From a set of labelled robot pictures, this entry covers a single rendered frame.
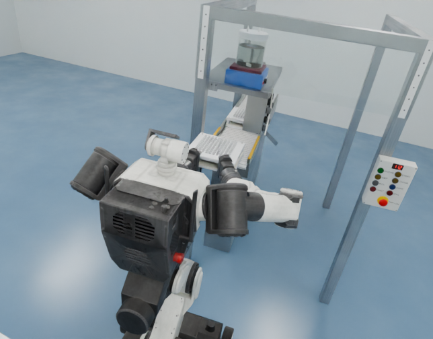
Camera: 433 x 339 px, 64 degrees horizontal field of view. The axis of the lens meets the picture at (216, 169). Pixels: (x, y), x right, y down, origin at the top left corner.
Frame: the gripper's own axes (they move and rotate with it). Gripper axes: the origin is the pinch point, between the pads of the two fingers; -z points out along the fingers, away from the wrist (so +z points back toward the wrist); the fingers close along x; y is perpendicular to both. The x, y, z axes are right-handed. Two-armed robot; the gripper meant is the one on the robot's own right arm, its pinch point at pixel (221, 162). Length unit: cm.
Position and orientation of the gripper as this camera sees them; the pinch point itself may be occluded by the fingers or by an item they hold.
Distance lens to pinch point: 157.9
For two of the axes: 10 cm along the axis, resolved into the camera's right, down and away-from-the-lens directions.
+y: 9.6, -0.6, 2.8
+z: 2.7, 5.4, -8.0
